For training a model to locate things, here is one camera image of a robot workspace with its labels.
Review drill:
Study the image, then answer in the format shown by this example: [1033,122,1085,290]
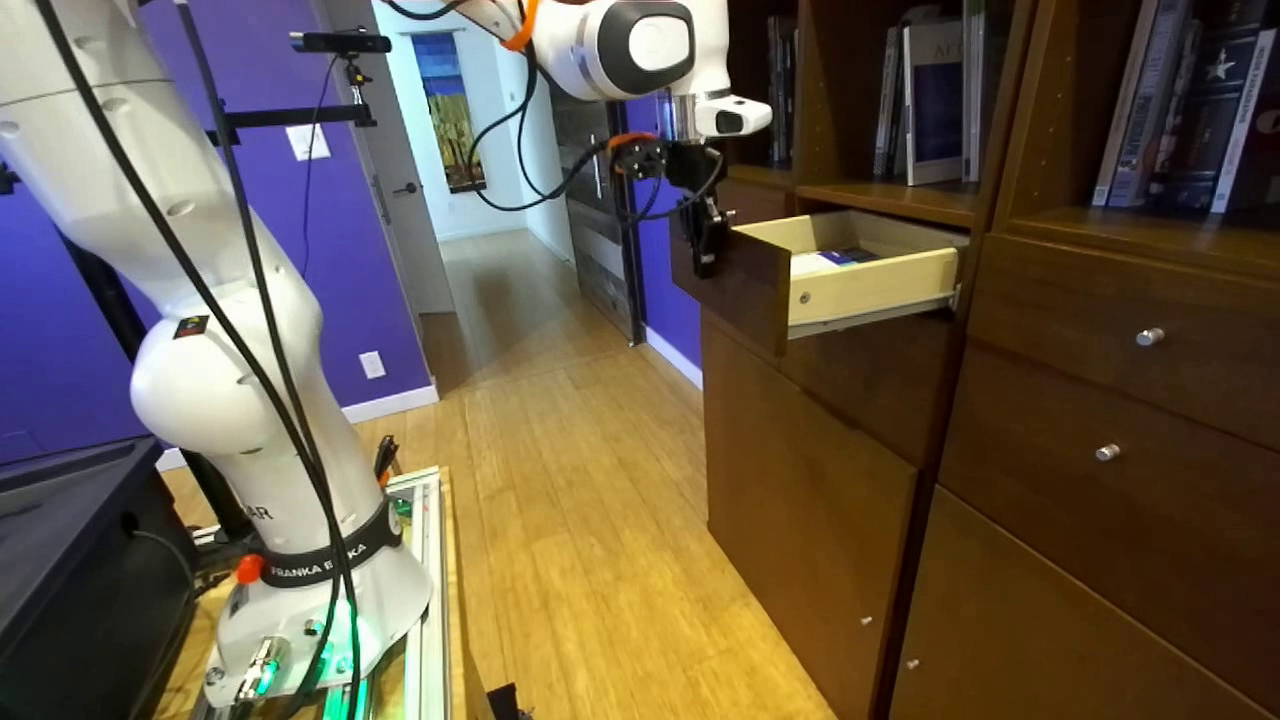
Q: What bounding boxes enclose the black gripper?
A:
[660,141,732,278]

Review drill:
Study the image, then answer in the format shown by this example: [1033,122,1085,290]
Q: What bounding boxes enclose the shallow wooden drawer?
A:
[669,209,970,360]
[714,176,803,232]
[976,232,1280,451]

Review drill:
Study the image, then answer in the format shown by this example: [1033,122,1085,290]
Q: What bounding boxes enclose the deep wooden drawer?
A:
[699,314,795,432]
[938,348,1280,715]
[783,308,959,466]

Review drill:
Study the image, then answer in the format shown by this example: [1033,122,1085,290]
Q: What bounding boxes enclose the grey hallway furniture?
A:
[552,90,647,344]

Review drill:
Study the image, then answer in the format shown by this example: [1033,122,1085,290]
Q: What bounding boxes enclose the dark thin book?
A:
[759,12,803,173]

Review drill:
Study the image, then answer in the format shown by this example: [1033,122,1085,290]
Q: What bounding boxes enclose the thin white book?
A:
[871,19,906,185]

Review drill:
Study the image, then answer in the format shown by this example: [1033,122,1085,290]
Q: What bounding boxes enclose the wooden cabinet door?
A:
[705,383,803,671]
[883,489,1274,720]
[783,397,935,720]

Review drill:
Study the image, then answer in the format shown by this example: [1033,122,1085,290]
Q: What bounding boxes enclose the framed painting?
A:
[407,29,493,200]

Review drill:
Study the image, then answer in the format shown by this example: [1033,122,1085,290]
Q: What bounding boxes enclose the thin grey book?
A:
[955,0,993,186]

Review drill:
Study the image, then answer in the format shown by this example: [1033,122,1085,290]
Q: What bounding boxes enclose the grey door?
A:
[312,0,464,324]

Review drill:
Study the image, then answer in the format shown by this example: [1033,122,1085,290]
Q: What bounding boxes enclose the dark wooden shelf cabinet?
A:
[673,0,1280,720]

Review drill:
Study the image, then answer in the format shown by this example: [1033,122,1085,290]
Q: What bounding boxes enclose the robot mounting platform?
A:
[157,465,464,720]

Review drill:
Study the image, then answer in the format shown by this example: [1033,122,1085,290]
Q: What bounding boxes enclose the black clamp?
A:
[481,679,532,720]

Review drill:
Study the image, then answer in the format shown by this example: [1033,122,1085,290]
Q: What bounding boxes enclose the dark blue book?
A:
[1154,15,1262,219]

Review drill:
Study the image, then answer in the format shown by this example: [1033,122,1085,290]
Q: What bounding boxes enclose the maroon book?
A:
[1243,76,1280,223]

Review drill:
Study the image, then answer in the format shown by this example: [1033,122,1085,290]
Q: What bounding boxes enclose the black box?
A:
[0,434,205,720]

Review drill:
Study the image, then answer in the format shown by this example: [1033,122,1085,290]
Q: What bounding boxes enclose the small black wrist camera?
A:
[608,131,673,186]

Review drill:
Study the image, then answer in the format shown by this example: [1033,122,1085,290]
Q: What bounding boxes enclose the thick black looped cable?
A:
[454,0,732,223]

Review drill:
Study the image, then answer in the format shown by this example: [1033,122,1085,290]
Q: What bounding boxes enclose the orange strap on arm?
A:
[501,0,542,54]

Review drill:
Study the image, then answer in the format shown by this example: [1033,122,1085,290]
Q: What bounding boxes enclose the white light switch plate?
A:
[284,118,334,164]

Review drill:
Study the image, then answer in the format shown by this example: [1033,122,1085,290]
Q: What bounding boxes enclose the black stereo camera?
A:
[286,29,394,60]

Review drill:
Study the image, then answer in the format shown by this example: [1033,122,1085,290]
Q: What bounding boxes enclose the thin black cable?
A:
[31,0,373,720]

